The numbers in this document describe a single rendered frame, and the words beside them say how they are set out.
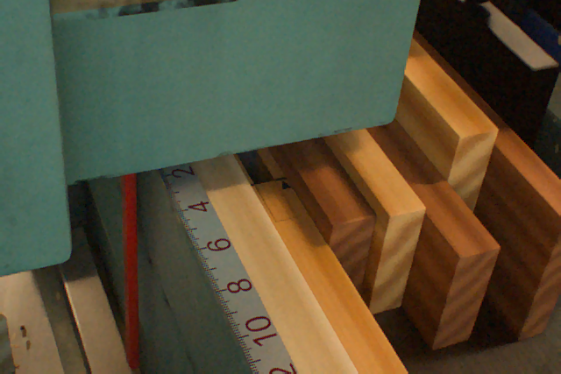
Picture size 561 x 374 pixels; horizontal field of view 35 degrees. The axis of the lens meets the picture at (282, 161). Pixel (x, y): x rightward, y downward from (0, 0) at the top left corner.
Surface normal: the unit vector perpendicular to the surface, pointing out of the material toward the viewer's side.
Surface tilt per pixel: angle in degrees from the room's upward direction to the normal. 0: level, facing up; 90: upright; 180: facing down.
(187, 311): 90
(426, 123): 90
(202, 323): 90
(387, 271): 90
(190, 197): 0
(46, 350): 0
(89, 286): 0
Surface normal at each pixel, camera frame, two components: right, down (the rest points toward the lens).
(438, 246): -0.92, 0.18
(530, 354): 0.09, -0.76
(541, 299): 0.39, 0.62
